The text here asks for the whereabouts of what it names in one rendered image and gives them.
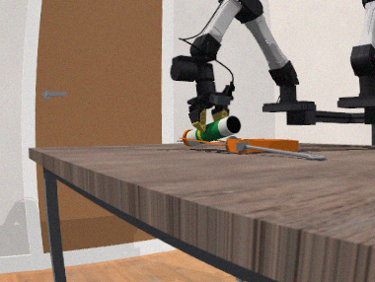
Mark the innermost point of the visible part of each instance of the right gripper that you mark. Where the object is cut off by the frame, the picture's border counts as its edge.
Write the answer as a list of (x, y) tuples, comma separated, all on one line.
[(199, 105)]

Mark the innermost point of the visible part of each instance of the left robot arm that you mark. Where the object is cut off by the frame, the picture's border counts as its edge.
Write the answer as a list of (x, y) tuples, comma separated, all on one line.
[(362, 58)]

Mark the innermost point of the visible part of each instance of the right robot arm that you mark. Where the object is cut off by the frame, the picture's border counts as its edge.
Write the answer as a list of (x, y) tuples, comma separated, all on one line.
[(184, 68)]

